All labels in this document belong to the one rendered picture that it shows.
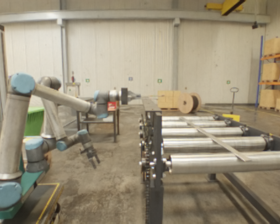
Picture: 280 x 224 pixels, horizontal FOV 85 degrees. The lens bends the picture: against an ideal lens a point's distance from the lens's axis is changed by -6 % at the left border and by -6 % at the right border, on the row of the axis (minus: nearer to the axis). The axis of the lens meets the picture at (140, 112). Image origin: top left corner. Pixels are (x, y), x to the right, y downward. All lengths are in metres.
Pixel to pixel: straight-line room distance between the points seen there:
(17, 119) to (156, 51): 11.09
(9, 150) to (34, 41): 12.96
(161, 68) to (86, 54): 5.26
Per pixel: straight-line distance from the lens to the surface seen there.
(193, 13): 12.30
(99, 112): 1.27
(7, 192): 1.14
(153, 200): 1.04
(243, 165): 1.09
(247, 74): 13.94
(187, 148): 1.24
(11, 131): 1.07
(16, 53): 14.52
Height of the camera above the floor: 1.30
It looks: 9 degrees down
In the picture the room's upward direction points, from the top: straight up
